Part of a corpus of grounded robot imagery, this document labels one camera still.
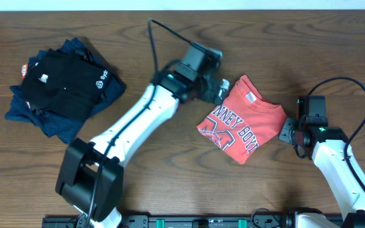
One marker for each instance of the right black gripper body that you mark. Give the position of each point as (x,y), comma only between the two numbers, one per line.
(289,132)

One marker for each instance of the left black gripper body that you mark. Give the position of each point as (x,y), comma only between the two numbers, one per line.
(209,92)

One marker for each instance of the red orange t-shirt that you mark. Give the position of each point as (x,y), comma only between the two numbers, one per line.
(243,122)

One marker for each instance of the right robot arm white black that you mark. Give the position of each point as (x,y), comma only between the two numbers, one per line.
(326,147)

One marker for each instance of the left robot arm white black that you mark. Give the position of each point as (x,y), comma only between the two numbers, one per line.
(91,176)

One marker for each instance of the black folded shirt with logo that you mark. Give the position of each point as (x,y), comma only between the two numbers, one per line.
(65,84)

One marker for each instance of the orange folded garment in pile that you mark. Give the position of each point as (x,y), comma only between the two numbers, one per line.
(24,70)

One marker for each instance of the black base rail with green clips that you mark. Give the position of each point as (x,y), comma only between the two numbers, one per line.
(260,218)

